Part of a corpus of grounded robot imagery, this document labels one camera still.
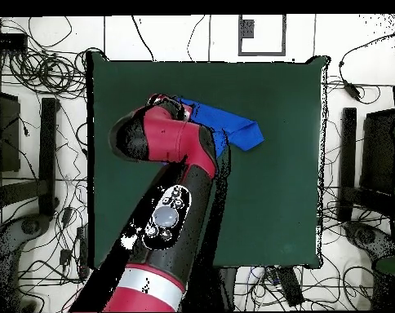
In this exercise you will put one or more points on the flat black box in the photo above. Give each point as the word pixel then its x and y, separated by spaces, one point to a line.
pixel 6 40

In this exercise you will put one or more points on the black power adapter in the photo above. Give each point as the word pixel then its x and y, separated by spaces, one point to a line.
pixel 351 89

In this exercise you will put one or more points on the blue shirt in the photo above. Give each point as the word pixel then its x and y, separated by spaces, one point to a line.
pixel 236 127

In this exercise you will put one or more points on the grey square floor frame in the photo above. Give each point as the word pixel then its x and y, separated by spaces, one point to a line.
pixel 262 53

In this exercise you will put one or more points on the black equipment box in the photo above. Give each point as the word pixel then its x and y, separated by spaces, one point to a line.
pixel 6 137
pixel 378 153

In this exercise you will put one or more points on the dark green table cloth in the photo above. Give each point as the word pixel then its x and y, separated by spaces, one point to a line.
pixel 276 212

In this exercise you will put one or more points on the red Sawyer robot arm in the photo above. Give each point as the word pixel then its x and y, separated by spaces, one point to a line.
pixel 171 137

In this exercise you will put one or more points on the black power strip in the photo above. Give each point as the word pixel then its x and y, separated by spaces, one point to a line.
pixel 83 251
pixel 290 287

